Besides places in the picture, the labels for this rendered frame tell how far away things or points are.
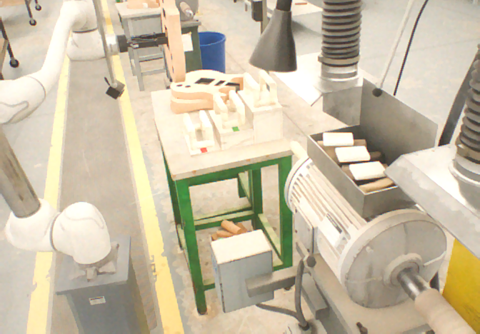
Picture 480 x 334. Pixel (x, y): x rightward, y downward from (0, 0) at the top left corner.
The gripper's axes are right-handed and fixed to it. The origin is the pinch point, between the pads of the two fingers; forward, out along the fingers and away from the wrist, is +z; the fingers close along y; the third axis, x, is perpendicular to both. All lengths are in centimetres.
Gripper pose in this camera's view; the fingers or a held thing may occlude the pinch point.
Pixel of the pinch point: (166, 38)
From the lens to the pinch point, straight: 203.0
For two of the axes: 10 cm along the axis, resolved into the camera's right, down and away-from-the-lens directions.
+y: 2.6, 4.7, -8.4
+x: -0.6, -8.6, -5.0
